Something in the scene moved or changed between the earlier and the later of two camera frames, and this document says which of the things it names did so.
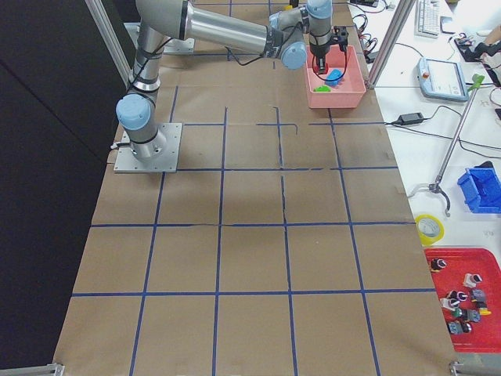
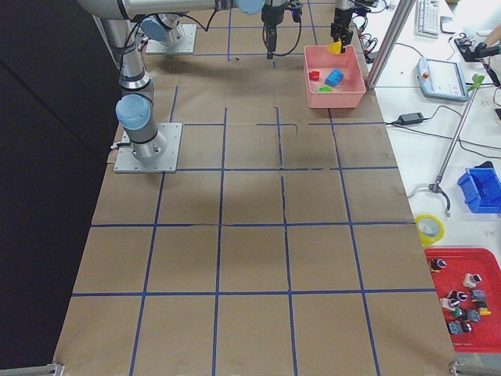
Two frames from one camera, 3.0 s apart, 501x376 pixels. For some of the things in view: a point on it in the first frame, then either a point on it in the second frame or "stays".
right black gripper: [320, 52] → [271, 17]
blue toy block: [333, 74] stays
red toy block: [326, 68] → [314, 75]
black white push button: [437, 264] stays
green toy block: [322, 88] stays
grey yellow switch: [479, 298] stays
